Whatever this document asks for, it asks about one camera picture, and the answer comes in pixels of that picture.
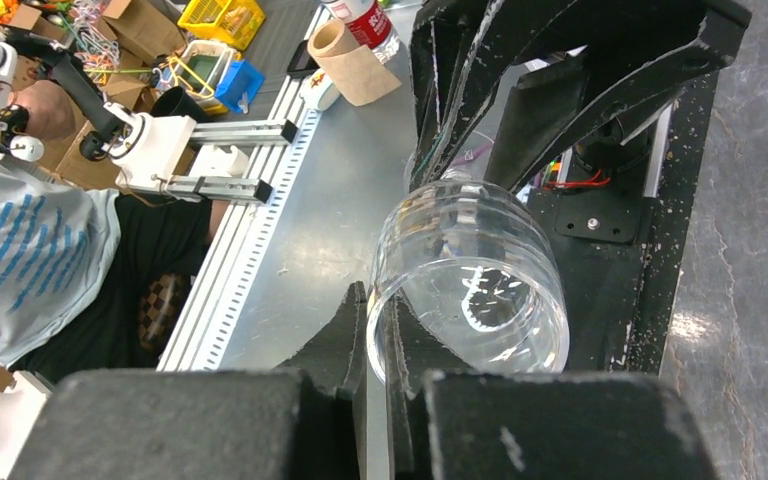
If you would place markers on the yellow plastic basket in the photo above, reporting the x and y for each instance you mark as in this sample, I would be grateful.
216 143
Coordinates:
233 22

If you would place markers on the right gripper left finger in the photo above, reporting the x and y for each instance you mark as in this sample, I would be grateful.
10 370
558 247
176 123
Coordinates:
335 357

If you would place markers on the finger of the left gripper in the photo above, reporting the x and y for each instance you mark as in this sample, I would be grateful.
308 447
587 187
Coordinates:
459 51
637 56

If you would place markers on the cardboard tube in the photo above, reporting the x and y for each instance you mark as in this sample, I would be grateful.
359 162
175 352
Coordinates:
354 69

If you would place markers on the blue plastic box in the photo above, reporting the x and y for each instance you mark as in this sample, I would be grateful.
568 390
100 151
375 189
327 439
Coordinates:
239 85

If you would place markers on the clear wine glass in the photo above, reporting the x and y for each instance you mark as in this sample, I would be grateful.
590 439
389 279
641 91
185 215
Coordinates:
478 274

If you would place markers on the person in grey shirt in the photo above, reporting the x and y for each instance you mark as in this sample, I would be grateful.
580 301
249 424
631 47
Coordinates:
74 264

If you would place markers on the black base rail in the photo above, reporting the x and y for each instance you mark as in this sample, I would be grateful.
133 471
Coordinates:
619 247

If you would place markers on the red label bottle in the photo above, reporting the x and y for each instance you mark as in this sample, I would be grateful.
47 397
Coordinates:
370 25

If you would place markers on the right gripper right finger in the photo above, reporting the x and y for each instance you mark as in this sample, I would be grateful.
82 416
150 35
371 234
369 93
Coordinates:
410 349

